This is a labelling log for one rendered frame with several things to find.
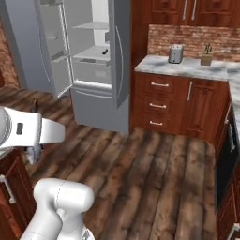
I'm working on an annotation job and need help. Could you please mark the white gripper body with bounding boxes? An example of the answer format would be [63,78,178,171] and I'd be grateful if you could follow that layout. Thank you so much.
[40,117,67,145]

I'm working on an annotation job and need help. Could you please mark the clear fridge crisper drawer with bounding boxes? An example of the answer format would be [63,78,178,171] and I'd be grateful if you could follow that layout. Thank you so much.
[72,60,113,84]

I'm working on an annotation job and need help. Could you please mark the white fridge rack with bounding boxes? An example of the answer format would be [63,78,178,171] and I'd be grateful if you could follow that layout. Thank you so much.
[70,21,111,32]
[72,44,113,68]

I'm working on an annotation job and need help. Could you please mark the grey left fridge door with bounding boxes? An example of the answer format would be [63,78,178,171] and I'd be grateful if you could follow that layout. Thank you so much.
[0,0,75,98]

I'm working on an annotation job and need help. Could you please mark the grey fridge door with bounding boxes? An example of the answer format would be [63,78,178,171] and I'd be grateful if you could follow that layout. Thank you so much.
[0,0,75,98]
[108,0,131,110]

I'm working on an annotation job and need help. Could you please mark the grey right fridge door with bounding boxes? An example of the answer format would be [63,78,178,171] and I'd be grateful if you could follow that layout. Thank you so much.
[108,0,131,110]

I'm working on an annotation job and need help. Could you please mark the grey fridge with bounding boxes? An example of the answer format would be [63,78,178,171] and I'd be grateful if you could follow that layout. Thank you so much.
[34,0,131,134]

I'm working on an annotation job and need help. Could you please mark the grey mottled blocky object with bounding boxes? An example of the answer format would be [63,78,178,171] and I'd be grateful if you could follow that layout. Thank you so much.
[25,144,42,166]

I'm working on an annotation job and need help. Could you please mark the grey freezer drawer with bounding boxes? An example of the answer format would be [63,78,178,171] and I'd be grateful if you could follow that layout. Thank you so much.
[69,83,130,134]

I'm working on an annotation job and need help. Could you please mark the wooden cupboard door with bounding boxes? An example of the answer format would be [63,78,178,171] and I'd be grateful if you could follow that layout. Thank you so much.
[0,150,38,240]

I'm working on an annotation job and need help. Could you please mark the tall wooden side panel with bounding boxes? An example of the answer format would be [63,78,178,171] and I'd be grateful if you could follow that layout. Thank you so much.
[128,0,151,134]

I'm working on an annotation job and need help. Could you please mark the silver toaster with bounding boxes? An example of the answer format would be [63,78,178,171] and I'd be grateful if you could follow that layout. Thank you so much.
[168,43,185,65]

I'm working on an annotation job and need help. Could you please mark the wooden base cupboards with drawers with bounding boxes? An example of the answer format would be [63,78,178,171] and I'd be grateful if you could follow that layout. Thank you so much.
[133,70,232,146]

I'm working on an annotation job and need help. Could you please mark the wooden knife block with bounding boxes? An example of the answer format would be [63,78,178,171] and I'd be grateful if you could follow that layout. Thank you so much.
[200,43,215,67]

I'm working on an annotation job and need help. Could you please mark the black built-in appliance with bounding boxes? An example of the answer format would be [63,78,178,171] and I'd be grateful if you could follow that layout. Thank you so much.
[215,104,240,211]

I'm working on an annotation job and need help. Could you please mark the wooden corner base cupboard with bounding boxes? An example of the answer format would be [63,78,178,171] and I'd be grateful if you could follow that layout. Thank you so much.
[215,174,240,240]

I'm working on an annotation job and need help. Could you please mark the silver cupboard door handle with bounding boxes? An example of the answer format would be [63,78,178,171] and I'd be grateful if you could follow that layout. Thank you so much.
[0,174,17,204]

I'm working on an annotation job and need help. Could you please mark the wooden wall cupboards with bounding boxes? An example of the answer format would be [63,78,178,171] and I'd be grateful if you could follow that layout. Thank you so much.
[149,0,240,28]

